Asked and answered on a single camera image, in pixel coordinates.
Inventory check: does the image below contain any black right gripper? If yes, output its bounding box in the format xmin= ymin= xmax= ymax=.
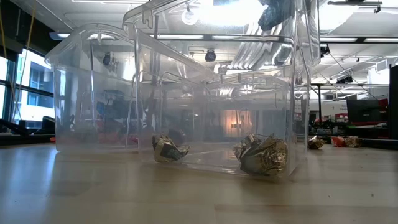
xmin=257 ymin=0 xmax=296 ymax=32

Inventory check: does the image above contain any clear plastic bin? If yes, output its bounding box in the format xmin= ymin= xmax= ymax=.
xmin=122 ymin=0 xmax=322 ymax=179
xmin=45 ymin=23 xmax=218 ymax=156
xmin=161 ymin=70 xmax=292 ymax=147

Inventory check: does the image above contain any silver wrapper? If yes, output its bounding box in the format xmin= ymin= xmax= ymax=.
xmin=151 ymin=133 xmax=190 ymax=164

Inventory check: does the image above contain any white round ceiling fixture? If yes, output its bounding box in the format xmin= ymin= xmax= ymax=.
xmin=181 ymin=9 xmax=199 ymax=26

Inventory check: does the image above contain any long ceiling light strip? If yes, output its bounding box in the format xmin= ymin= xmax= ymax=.
xmin=149 ymin=34 xmax=205 ymax=40

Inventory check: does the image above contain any black T-shaped stand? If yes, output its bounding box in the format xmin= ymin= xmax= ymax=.
xmin=310 ymin=82 xmax=329 ymax=125

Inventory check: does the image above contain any black computer monitor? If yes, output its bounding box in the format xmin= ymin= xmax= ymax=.
xmin=346 ymin=98 xmax=382 ymax=124
xmin=105 ymin=98 xmax=137 ymax=121

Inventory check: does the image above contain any black upright panel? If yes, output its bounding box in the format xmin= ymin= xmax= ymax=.
xmin=388 ymin=64 xmax=398 ymax=140

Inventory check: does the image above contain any large window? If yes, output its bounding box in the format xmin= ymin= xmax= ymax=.
xmin=0 ymin=48 xmax=57 ymax=125

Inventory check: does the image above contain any silver ceiling air duct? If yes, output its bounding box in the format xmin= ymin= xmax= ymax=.
xmin=229 ymin=27 xmax=295 ymax=71

